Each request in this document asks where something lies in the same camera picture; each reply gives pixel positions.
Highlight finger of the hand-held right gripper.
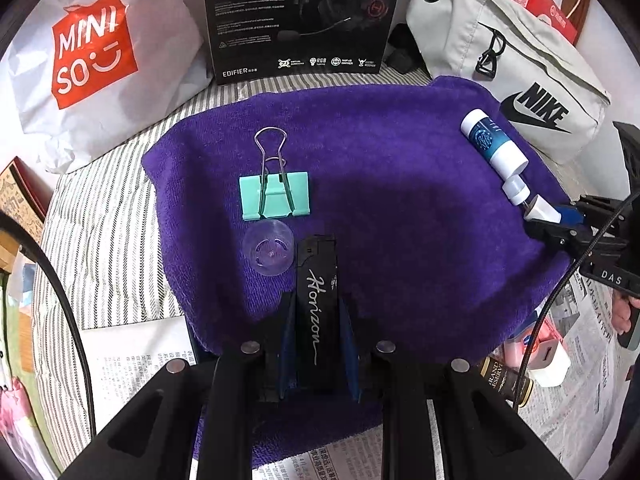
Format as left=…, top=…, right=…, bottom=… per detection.
left=525, top=219, right=598, bottom=258
left=552, top=194, right=628, bottom=228

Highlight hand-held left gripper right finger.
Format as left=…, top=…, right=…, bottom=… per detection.
left=337, top=295, right=573, bottom=480

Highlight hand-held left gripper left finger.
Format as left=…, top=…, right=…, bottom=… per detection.
left=60, top=292, right=298, bottom=480

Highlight white cylinder container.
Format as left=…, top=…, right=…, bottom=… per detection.
left=522, top=195, right=563, bottom=223

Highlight black box with white script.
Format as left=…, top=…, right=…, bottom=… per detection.
left=295, top=234, right=351, bottom=396

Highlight small white bottle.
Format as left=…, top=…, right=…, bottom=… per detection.
left=501, top=175, right=531, bottom=206

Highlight pink tube with white cap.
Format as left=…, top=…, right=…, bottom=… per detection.
left=525, top=310, right=568, bottom=356

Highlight clear plastic cap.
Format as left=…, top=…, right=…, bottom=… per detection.
left=242, top=220, right=296, bottom=278

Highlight white and blue bottle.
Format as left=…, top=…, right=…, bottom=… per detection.
left=460, top=109, right=530, bottom=177

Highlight white charger plug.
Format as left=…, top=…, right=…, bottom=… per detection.
left=527, top=340, right=571, bottom=388

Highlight green binder clip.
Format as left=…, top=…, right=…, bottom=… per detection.
left=239, top=127, right=313, bottom=222

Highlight black gold tube box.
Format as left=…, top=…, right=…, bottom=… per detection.
left=480, top=357, right=535, bottom=408

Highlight person's right hand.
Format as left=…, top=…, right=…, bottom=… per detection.
left=614, top=292, right=640, bottom=336

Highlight purple towel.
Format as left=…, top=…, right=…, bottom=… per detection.
left=141, top=75, right=573, bottom=471

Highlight grey waist bag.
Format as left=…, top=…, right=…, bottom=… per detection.
left=387, top=0, right=612, bottom=165

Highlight newspaper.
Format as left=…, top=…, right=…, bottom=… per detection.
left=80, top=275, right=640, bottom=480

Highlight green cloth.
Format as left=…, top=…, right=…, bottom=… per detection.
left=5, top=280, right=66, bottom=461

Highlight pink cloth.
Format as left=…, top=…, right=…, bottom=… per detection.
left=0, top=375, right=46, bottom=466

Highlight wooden bedside table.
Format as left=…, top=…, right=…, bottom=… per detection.
left=0, top=225, right=26, bottom=273

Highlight illustrated book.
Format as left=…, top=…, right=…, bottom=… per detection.
left=0, top=156, right=48, bottom=231

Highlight white plastic shopping bag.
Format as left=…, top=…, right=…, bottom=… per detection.
left=7, top=0, right=211, bottom=175

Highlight black headset box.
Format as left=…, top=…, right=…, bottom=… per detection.
left=202, top=0, right=407, bottom=86

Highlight black cable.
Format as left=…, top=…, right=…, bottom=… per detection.
left=510, top=195, right=633, bottom=411
left=0, top=210, right=96, bottom=411

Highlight red paper bag white handles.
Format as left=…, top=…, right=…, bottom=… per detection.
left=490, top=0, right=586, bottom=46

